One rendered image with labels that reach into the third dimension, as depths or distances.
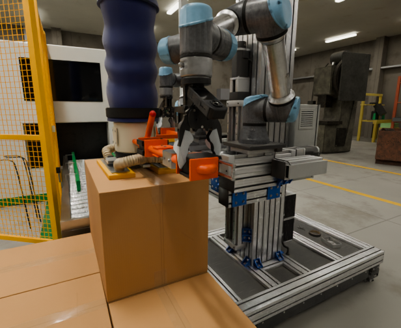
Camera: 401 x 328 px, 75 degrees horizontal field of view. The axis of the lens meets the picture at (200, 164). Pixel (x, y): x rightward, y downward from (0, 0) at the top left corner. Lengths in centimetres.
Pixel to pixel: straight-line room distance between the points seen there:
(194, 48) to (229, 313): 81
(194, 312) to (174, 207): 35
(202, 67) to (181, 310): 77
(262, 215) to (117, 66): 116
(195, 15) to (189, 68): 10
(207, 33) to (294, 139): 115
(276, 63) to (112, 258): 93
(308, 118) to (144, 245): 121
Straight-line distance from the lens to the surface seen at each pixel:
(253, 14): 105
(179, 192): 96
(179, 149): 60
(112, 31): 114
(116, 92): 110
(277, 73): 114
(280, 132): 164
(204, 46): 62
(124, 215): 92
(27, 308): 116
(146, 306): 103
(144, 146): 90
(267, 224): 174
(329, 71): 781
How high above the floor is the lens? 121
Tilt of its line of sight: 12 degrees down
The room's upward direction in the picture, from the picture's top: straight up
